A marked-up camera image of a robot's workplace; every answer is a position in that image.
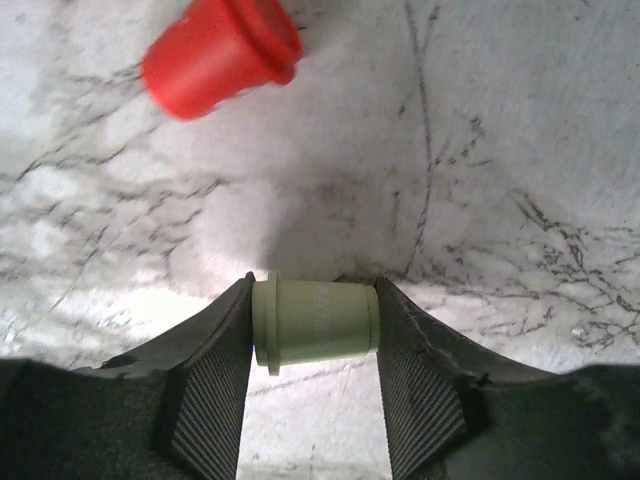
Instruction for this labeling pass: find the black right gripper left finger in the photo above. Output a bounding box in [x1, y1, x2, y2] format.
[1, 275, 254, 479]

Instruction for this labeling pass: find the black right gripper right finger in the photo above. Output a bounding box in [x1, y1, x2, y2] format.
[375, 278, 639, 479]

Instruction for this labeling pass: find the red coffee capsule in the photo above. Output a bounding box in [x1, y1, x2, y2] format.
[141, 0, 303, 120]

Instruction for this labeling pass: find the green coffee capsule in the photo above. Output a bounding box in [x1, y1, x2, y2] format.
[251, 272, 380, 376]

